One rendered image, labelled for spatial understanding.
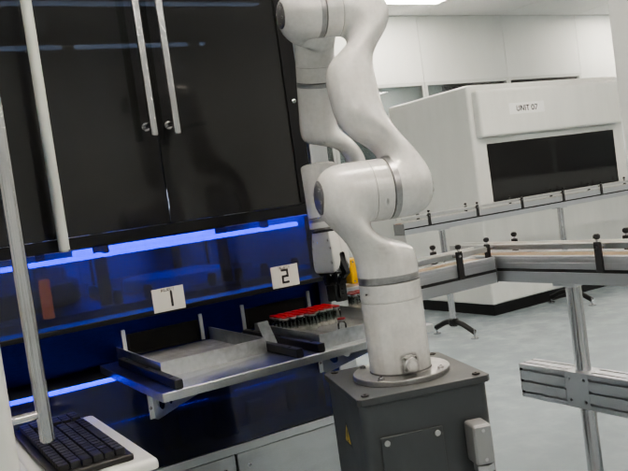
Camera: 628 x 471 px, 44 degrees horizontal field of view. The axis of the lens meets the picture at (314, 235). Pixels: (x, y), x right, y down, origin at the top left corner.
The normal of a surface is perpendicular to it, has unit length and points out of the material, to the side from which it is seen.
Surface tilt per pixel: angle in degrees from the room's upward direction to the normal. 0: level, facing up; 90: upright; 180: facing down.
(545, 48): 90
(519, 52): 90
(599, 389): 90
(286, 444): 90
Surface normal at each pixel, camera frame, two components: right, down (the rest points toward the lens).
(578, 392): -0.85, 0.15
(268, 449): 0.50, -0.03
